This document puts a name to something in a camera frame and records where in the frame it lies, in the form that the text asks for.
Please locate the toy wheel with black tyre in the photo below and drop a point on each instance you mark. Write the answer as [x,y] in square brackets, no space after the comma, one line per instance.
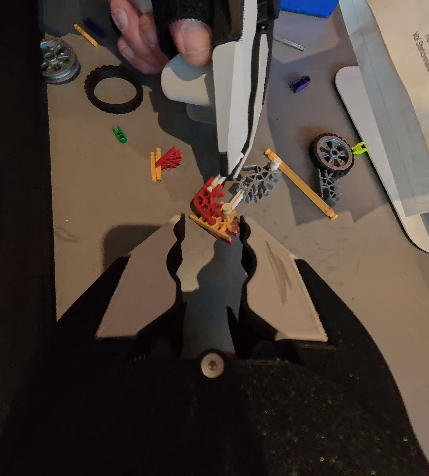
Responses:
[333,152]

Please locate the silver toy wheel hub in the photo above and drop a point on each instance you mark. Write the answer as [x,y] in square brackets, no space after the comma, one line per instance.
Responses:
[56,61]

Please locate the lime green toy clip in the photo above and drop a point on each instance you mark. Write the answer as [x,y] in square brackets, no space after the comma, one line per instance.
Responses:
[359,148]

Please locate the person's left hand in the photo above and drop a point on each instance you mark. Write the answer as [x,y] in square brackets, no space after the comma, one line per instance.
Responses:
[192,41]

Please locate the red connector with white rod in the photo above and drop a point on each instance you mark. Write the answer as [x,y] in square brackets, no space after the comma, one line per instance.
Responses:
[205,202]

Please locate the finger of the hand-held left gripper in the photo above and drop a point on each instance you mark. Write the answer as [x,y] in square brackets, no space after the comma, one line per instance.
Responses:
[233,104]
[264,55]

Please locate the white toy rod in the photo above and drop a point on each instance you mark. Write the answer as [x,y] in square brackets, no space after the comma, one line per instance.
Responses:
[228,211]
[236,199]
[275,163]

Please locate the grey toy connector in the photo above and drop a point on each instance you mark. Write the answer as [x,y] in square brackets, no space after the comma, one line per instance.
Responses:
[257,184]
[329,191]

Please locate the long yellow toy rod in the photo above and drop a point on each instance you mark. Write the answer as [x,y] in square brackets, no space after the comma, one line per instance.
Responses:
[303,186]

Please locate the printed instruction sheet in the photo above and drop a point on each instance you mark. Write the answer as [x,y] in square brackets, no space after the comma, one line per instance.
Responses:
[422,93]

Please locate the thin metal pin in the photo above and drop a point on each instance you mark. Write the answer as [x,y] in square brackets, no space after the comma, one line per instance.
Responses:
[290,43]

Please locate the purple toy clip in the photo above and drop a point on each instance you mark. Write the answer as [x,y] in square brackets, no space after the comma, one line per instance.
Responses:
[300,84]
[93,26]

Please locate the blue plastic bin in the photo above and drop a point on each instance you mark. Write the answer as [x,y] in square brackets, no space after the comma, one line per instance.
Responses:
[311,7]

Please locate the yellow toy connector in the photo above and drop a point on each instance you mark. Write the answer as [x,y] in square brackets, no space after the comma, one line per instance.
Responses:
[208,225]

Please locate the black toy tyre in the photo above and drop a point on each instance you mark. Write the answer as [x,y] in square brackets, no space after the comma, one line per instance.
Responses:
[90,91]

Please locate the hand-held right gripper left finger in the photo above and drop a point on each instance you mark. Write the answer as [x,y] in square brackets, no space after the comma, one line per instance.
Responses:
[143,293]

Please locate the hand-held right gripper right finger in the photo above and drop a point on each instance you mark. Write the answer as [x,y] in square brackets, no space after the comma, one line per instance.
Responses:
[281,297]

